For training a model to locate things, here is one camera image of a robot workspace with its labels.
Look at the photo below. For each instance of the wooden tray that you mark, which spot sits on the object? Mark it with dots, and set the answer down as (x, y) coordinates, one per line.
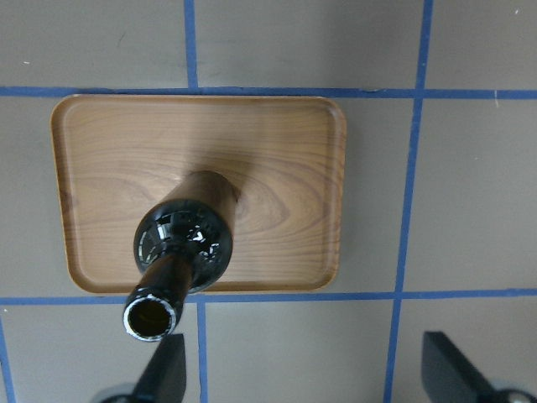
(116, 156)

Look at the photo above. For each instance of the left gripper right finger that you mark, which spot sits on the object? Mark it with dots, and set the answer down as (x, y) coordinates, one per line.
(448, 375)

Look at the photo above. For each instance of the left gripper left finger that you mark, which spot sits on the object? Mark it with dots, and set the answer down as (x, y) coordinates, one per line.
(163, 380)

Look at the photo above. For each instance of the dark wine bottle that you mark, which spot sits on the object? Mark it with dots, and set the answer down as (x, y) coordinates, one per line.
(181, 246)

